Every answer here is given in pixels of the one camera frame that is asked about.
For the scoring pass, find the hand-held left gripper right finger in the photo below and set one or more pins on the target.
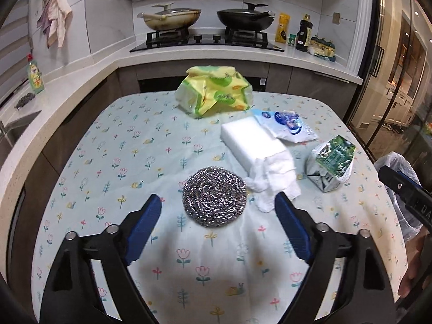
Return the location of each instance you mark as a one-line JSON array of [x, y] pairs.
[[295, 231]]

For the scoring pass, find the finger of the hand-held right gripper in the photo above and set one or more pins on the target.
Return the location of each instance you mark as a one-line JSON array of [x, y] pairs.
[[395, 180]]

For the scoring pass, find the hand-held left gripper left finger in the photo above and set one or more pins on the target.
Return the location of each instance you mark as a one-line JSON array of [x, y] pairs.
[[141, 231]]

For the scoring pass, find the trash bin with clear liner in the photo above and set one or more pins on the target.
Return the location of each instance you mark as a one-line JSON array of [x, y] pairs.
[[410, 229]]

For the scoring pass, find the white tissue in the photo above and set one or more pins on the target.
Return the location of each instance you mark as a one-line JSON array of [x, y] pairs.
[[273, 179]]

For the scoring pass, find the green foil packet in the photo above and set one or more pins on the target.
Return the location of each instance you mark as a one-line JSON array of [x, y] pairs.
[[332, 162]]

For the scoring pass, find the steel wool scourer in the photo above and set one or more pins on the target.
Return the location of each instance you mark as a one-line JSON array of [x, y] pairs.
[[214, 195]]

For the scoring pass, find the white sponge block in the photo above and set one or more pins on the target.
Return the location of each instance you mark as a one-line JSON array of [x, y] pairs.
[[249, 138]]

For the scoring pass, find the blue white plastic packet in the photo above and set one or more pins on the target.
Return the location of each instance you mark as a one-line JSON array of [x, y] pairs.
[[290, 125]]

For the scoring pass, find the yellow green tissue pack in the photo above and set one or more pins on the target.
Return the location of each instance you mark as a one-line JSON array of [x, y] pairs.
[[216, 91]]

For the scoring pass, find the person's right hand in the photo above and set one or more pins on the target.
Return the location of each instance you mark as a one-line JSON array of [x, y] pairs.
[[418, 263]]

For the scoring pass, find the floral tablecloth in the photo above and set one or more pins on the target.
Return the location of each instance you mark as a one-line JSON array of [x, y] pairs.
[[135, 162]]

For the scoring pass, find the glass sliding door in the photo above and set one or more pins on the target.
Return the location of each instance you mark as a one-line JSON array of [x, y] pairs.
[[388, 74]]

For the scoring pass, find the black built-in appliance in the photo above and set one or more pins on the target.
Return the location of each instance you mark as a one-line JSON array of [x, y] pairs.
[[162, 84]]

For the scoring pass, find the spice jar set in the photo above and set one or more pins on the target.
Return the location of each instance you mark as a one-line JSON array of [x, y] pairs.
[[325, 47]]

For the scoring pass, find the small pale food bag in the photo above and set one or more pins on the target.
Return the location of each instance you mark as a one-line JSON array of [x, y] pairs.
[[312, 51]]

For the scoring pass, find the steel kitchen sink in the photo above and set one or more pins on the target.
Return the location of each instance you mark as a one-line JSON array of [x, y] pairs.
[[17, 131]]

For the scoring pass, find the white kitchen countertop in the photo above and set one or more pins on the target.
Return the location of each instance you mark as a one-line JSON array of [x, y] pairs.
[[101, 71]]

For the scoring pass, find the dark soy sauce bottle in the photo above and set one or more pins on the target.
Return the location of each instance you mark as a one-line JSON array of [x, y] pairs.
[[303, 35]]

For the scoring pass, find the steel faucet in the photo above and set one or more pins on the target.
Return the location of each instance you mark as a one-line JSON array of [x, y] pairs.
[[2, 128]]

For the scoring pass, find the dark scouring pad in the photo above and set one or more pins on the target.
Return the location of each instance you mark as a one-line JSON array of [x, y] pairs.
[[25, 99]]

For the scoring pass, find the green dish soap bottle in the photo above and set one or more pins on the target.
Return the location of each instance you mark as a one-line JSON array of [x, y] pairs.
[[35, 77]]

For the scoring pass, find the yellow seasoning packet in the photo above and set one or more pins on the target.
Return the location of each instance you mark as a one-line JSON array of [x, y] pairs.
[[282, 28]]

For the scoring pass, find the black gas stove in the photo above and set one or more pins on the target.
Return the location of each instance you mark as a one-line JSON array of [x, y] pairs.
[[206, 42]]

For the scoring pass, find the cream wok with lid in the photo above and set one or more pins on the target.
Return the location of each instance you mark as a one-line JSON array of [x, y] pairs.
[[168, 20]]

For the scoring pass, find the grey window blind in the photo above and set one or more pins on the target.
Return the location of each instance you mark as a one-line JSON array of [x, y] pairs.
[[13, 60]]

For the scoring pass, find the black wok with lid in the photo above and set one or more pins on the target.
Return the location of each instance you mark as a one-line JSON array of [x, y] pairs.
[[244, 20]]

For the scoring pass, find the cream hanging cloth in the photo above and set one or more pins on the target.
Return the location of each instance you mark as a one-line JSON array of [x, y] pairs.
[[62, 17]]

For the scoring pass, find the purple hanging cloth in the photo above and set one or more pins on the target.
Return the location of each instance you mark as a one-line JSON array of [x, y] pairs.
[[45, 20]]

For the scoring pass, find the wall socket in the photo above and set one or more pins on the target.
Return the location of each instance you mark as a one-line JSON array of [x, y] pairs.
[[336, 18]]

